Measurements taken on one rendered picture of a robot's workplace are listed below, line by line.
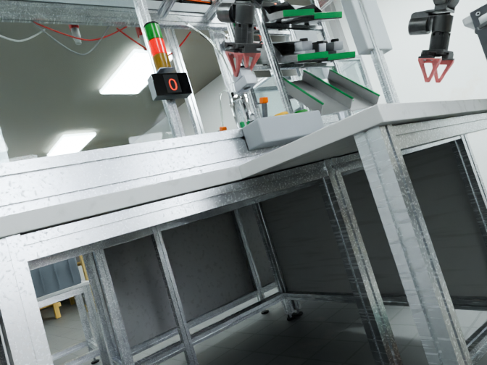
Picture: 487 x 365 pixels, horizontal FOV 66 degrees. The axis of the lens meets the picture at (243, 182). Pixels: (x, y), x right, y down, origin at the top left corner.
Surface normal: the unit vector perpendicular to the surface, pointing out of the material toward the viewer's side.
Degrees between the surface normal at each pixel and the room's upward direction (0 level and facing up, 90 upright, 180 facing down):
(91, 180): 90
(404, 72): 90
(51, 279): 90
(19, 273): 90
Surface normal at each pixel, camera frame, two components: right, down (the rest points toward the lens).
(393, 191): -0.72, 0.17
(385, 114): 0.64, -0.25
